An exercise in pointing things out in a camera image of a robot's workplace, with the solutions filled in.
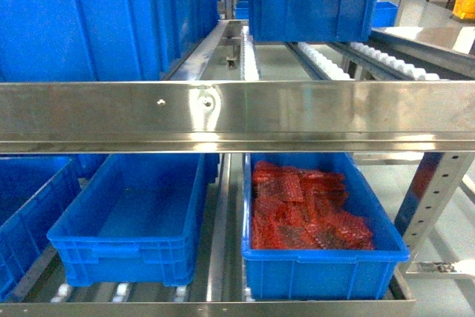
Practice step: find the blue bin right bottom shelf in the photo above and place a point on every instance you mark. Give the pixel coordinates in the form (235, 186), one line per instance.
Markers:
(318, 274)

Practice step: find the blue bin shelf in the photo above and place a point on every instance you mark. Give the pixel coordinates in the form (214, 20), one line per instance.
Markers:
(137, 220)
(318, 274)
(35, 191)

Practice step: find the blue bin middle bottom shelf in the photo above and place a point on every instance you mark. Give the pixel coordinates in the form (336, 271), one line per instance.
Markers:
(137, 220)

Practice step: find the blue bin left bottom shelf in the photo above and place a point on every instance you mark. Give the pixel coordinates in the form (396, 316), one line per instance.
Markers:
(35, 191)

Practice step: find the large blue bin upper left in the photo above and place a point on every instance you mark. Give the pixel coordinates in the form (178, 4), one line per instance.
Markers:
(100, 40)

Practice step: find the stainless steel flow rack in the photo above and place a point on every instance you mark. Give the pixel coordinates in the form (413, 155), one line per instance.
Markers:
(214, 101)

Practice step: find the red bubble wrap bags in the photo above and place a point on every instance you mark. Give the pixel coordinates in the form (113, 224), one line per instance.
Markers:
(301, 209)

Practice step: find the small stainless steel table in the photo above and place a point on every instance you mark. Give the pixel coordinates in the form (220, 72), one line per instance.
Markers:
(451, 48)

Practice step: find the yellow mop bucket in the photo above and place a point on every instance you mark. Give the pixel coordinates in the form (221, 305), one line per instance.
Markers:
(464, 9)

